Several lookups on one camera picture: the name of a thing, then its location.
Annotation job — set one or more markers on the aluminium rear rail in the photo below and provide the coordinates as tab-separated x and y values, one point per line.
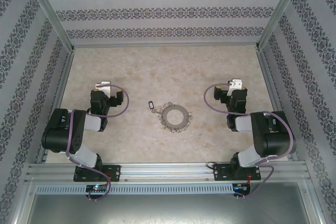
168	46

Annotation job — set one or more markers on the aluminium side rail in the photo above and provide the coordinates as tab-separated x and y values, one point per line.
267	77
63	87

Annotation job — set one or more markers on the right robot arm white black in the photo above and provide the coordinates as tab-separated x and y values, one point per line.
275	140

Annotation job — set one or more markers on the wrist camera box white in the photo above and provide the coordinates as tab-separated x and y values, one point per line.
235	85
103	85

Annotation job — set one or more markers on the black key tag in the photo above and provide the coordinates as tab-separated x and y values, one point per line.
151	104

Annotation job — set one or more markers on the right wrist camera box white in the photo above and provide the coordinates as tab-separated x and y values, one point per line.
235	85

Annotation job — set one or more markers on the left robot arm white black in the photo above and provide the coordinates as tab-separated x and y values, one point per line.
60	129

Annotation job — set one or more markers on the aluminium mounting rail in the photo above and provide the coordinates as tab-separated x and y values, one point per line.
168	171

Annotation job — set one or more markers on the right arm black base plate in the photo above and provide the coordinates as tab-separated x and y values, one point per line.
221	172

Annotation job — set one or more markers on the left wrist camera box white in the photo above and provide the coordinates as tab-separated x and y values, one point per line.
103	85

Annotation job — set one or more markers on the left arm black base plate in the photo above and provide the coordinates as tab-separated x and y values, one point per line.
115	172

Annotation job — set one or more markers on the grey metal panel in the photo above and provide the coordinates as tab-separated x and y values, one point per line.
168	211

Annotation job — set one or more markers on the aluminium frame post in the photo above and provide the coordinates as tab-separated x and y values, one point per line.
281	11
47	11

